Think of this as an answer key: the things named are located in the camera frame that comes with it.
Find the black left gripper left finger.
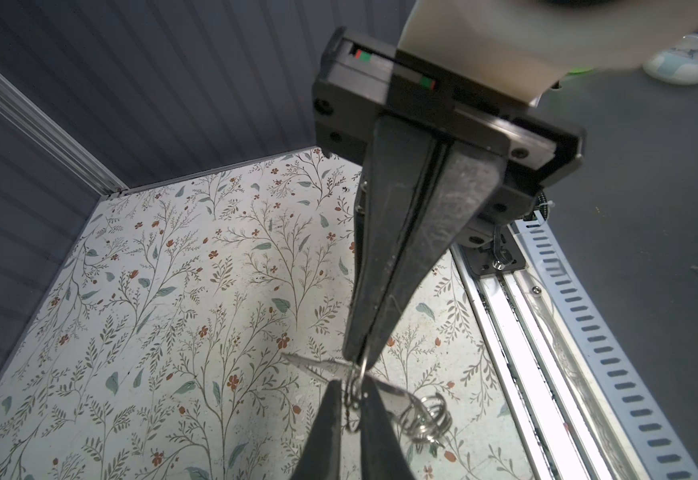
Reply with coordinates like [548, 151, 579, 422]
[290, 380, 342, 480]

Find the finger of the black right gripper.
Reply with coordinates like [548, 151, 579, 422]
[357, 140, 509, 372]
[343, 115, 437, 365]

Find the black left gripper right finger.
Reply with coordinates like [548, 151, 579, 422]
[360, 377, 414, 480]

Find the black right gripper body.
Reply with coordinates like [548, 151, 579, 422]
[312, 27, 585, 248]

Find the silver metal keyring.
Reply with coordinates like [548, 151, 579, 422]
[343, 351, 368, 434]

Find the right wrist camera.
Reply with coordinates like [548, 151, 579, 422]
[397, 1, 698, 102]

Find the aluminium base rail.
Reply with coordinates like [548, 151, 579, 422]
[451, 245, 649, 479]

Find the white slotted cable duct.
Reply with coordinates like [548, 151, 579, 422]
[516, 217, 698, 479]

